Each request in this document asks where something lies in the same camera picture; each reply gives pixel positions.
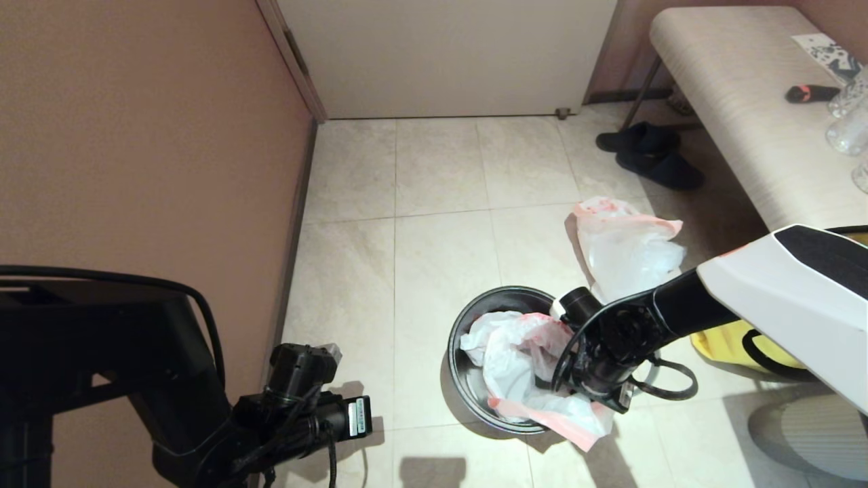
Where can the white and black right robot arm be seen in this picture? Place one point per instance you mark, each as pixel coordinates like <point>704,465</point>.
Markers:
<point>780,298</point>

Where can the beige ribbed round stool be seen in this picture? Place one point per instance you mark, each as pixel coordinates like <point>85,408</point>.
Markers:
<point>814,440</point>

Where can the black round trash bin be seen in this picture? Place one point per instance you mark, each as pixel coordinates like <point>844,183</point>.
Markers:
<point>461,386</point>

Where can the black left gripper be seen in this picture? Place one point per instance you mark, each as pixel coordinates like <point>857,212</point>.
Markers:
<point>298,423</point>

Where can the black-and-white printed paper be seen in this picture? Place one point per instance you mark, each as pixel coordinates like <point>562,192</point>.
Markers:
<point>829,57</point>

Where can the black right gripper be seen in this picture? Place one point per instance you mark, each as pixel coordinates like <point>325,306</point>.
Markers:
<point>597,386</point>

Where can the beige wood-grain table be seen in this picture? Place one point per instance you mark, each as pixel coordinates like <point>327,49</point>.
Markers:
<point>746,102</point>

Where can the white door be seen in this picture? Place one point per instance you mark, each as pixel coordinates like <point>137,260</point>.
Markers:
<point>441,54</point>

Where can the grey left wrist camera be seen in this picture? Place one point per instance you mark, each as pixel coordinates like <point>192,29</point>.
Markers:
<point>330,352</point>

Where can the dark blue slipper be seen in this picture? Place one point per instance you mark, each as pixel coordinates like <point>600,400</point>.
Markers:
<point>644,139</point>
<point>661,171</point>

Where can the light striped shoe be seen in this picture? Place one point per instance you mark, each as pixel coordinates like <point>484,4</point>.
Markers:
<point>679,104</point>

